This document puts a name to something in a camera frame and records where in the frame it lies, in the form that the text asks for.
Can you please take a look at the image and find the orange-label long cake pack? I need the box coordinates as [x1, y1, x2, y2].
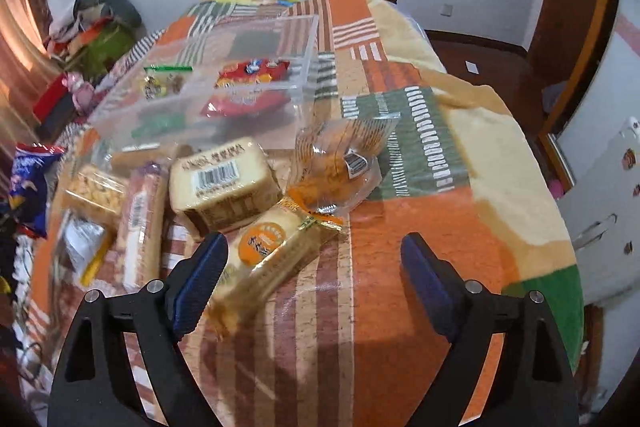
[207, 197, 343, 339]

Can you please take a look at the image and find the blue biscuit snack bag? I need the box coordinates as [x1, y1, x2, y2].
[8, 143, 65, 237]

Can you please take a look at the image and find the clear orange bun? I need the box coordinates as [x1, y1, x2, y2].
[286, 113, 400, 217]

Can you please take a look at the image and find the white suitcase with stickers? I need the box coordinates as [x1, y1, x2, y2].
[558, 117, 640, 305]

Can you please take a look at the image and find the long wrapped bread roll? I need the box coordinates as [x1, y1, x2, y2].
[116, 161, 168, 293]

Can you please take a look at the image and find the peanut snack clear pack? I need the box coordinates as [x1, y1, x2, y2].
[65, 165, 128, 230]

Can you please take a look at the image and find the barcode bread loaf pack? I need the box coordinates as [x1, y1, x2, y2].
[169, 136, 281, 237]

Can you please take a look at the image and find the red and black box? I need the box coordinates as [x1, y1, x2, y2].
[32, 72, 78, 143]

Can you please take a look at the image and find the pink plush toy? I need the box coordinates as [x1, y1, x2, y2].
[62, 72, 96, 116]

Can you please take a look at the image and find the green-edged clear snack bag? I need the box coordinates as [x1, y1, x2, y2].
[131, 63, 194, 141]

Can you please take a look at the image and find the striped brown curtain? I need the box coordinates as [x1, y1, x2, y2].
[1, 0, 61, 192]

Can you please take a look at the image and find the patchwork striped bed quilt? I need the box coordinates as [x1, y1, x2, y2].
[19, 0, 586, 427]

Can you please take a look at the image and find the red snack bag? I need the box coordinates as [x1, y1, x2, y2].
[200, 57, 291, 118]

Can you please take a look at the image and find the clear plastic storage box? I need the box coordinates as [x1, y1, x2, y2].
[89, 15, 318, 150]

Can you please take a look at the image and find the brown wooden door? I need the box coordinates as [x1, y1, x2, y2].
[527, 0, 617, 138]

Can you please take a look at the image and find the pile of clothes and bags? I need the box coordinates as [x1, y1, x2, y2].
[43, 0, 145, 79]

